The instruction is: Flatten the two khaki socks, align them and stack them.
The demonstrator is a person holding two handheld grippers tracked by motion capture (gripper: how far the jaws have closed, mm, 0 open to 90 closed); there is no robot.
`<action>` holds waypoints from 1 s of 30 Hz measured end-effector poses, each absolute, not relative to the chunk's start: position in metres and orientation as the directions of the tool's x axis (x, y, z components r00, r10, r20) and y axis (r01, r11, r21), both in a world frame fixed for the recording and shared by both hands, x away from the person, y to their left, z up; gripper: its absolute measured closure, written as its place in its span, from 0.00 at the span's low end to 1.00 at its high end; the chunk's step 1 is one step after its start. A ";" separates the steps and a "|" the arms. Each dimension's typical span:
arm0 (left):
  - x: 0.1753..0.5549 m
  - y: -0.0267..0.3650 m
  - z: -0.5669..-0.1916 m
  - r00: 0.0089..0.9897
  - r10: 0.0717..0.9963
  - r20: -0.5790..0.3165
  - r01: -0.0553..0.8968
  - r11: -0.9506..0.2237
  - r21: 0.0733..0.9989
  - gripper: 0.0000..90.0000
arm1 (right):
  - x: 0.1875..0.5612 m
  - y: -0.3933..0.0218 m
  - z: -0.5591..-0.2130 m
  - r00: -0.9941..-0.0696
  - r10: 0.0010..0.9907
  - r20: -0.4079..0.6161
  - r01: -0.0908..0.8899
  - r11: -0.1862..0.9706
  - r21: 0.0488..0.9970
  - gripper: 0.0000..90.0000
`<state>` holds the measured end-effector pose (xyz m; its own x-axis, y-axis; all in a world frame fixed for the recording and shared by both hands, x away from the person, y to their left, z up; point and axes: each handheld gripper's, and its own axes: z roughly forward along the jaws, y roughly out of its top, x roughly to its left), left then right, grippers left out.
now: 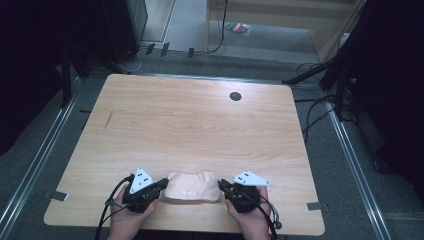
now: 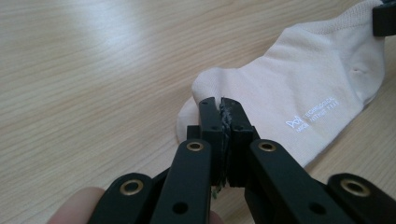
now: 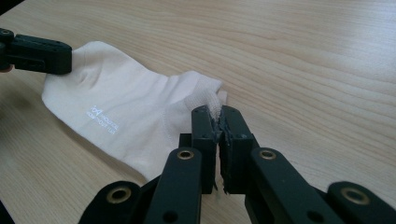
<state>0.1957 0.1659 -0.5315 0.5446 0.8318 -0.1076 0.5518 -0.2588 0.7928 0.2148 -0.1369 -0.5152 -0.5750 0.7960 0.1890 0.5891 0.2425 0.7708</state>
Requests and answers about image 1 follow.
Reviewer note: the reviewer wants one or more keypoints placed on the person's left hand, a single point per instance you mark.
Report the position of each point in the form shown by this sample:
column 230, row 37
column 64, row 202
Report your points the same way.
column 126, row 221

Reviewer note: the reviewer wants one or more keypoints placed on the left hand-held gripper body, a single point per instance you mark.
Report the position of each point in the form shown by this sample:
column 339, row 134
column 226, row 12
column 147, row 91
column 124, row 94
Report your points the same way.
column 141, row 181

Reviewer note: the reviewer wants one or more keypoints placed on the small black floor bracket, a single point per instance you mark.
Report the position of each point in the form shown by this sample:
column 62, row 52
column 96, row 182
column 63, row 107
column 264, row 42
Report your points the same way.
column 165, row 48
column 191, row 52
column 150, row 48

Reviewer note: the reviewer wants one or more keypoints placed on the metal floor rail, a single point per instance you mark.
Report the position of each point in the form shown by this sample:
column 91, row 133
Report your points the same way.
column 36, row 160
column 358, row 173

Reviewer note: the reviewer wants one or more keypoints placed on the black table grommet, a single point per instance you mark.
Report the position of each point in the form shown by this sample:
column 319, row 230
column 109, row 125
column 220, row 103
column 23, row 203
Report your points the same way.
column 235, row 96

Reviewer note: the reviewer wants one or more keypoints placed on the black stand leg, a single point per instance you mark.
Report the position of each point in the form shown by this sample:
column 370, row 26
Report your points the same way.
column 306, row 74

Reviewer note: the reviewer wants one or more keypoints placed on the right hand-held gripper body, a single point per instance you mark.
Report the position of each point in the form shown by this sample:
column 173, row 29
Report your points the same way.
column 248, row 196

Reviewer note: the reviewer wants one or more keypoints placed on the grey tape strip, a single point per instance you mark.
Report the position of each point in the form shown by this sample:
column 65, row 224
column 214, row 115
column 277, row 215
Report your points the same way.
column 314, row 206
column 59, row 195

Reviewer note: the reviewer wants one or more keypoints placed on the colourful packet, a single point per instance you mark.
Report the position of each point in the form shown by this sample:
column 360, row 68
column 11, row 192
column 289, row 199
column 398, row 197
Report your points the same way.
column 238, row 28

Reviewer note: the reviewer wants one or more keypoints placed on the black stand post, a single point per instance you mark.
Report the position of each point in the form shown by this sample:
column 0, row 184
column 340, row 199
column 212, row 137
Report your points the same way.
column 339, row 96
column 66, row 83

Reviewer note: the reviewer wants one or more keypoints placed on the black curtain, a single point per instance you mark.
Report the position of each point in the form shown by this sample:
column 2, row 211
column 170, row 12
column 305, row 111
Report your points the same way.
column 30, row 66
column 393, row 83

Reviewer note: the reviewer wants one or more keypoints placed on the person's right hand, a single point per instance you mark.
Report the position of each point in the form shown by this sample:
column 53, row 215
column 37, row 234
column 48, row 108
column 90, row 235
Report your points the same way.
column 255, row 223

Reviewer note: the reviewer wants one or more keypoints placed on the light wooden shelf unit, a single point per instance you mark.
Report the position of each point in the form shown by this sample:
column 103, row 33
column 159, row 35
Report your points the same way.
column 333, row 40

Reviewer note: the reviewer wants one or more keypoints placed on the dark cabinet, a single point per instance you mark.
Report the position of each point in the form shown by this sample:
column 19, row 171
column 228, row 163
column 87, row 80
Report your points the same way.
column 128, row 23

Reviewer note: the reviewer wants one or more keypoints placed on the white sock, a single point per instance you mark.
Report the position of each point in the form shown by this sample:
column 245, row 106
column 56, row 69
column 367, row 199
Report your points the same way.
column 191, row 185

